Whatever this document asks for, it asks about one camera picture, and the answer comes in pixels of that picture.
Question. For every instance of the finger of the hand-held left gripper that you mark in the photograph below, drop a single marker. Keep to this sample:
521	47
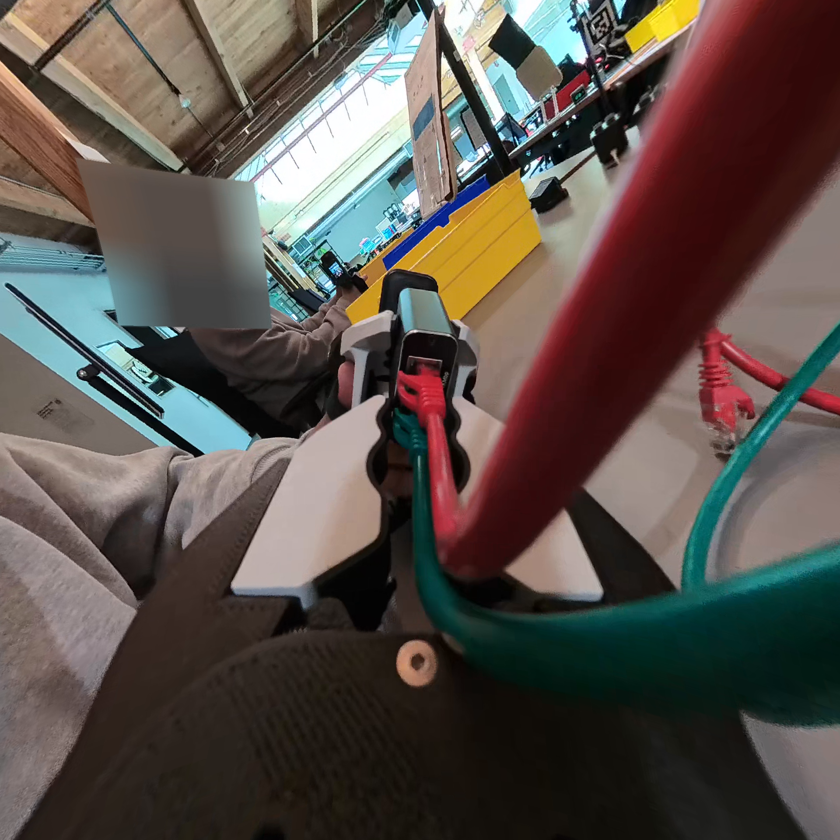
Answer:
371	354
467	361

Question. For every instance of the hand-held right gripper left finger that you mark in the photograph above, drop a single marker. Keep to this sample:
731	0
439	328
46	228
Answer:
315	499

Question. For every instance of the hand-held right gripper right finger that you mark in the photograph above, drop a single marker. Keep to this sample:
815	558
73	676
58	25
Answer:
564	564

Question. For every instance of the black ethernet adapter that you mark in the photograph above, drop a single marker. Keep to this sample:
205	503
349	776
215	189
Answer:
423	321

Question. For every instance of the person's left forearm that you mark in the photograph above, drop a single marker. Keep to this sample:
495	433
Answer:
131	485

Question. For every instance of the person's left hand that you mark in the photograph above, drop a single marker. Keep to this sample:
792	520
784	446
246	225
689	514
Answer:
344	387

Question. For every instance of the blue plastic bin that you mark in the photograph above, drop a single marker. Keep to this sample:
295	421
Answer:
446	226

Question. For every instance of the stacked yellow plastic bins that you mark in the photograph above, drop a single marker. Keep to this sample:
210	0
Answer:
472	256

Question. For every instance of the small black box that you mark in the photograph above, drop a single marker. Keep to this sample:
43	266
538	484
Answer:
548	195

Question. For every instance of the cardboard sheet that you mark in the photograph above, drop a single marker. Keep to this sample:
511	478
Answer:
430	118

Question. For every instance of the black pole with round top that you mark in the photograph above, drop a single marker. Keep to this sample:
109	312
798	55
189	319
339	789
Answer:
479	105

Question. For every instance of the black charger dock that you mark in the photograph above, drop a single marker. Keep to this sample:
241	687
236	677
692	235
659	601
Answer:
610	141

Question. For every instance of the red plastic bin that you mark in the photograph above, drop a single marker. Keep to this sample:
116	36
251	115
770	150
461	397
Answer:
565	92

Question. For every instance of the grey zip hoodie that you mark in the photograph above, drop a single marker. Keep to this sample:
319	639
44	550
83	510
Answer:
39	656

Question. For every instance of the small yellow plastic bin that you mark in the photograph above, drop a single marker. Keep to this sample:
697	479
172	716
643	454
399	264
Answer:
663	23

